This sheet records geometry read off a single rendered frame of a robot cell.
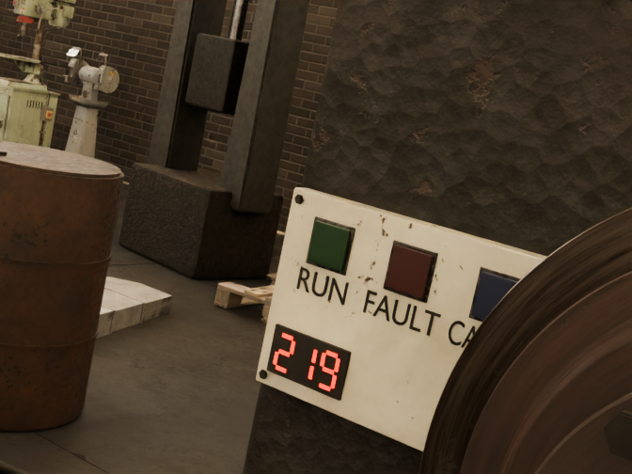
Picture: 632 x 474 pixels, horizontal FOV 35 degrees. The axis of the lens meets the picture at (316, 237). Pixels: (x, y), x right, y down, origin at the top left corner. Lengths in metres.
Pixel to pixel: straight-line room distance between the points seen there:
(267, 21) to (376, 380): 5.15
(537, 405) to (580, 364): 0.04
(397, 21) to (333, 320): 0.26
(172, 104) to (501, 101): 5.74
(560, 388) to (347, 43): 0.41
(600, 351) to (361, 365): 0.31
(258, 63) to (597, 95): 5.20
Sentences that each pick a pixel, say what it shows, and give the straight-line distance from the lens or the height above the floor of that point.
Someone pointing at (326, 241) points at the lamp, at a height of 1.20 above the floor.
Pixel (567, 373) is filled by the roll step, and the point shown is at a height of 1.20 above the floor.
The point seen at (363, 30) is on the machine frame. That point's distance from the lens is 0.87.
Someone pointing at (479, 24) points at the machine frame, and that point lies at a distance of 0.82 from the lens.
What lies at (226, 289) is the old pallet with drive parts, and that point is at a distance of 5.43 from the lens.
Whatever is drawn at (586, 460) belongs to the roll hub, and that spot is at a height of 1.18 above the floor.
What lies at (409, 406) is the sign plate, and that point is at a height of 1.09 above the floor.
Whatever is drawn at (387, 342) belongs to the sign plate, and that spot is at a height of 1.14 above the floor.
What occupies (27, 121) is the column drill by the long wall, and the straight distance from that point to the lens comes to 8.70.
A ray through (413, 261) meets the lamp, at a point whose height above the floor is 1.21.
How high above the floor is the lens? 1.34
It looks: 9 degrees down
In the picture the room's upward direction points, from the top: 12 degrees clockwise
